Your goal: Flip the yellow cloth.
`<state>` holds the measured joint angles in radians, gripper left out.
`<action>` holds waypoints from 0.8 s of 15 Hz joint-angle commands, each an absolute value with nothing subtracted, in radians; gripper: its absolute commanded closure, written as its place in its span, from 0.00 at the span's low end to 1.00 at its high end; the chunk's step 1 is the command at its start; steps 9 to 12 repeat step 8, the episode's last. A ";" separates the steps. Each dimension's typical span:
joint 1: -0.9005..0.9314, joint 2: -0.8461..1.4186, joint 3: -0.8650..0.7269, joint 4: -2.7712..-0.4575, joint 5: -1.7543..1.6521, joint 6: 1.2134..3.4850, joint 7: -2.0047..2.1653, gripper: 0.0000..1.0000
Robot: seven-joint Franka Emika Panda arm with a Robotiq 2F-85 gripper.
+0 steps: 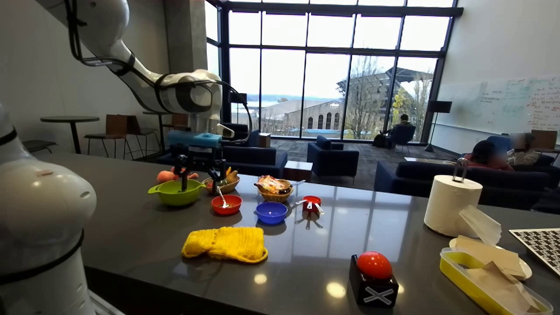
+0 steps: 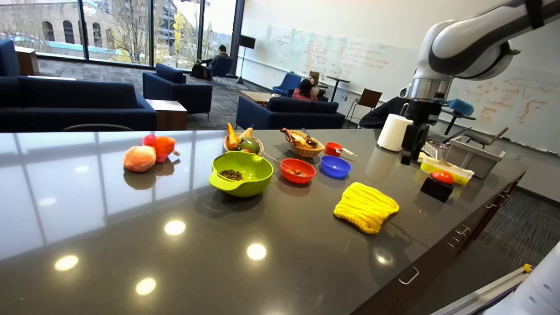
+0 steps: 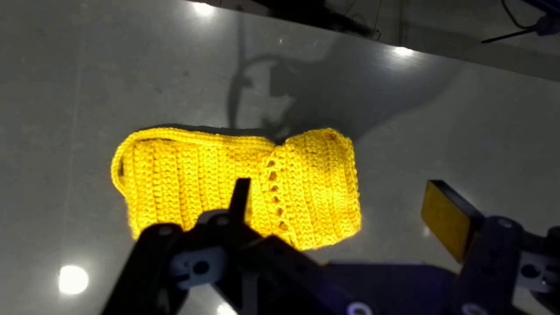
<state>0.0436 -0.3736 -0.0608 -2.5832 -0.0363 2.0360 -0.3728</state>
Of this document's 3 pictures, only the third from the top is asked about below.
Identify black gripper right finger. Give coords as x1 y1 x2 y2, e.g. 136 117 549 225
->
420 178 560 315

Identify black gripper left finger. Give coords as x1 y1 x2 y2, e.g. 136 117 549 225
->
101 176 352 315

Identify yellow knitted cloth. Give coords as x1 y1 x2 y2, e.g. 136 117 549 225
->
110 124 364 252

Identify thin black cable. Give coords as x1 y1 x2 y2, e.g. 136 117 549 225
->
479 0 560 45

